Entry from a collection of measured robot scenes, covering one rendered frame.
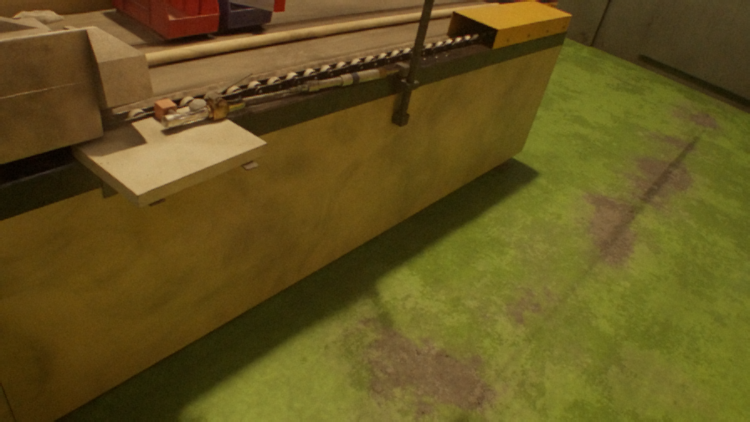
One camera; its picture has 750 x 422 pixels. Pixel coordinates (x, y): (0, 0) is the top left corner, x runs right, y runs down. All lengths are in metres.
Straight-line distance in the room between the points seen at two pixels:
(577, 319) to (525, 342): 0.29
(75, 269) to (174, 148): 0.34
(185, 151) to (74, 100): 0.21
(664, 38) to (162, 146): 5.42
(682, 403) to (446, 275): 0.95
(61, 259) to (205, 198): 0.34
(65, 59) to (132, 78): 0.11
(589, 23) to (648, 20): 0.57
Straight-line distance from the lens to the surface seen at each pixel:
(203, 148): 1.09
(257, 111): 1.31
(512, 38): 2.29
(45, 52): 1.03
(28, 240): 1.16
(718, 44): 5.96
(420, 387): 1.75
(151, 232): 1.29
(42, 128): 1.06
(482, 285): 2.17
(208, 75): 1.52
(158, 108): 1.18
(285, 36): 1.81
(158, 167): 1.03
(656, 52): 6.07
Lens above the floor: 1.35
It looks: 35 degrees down
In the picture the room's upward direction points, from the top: 13 degrees clockwise
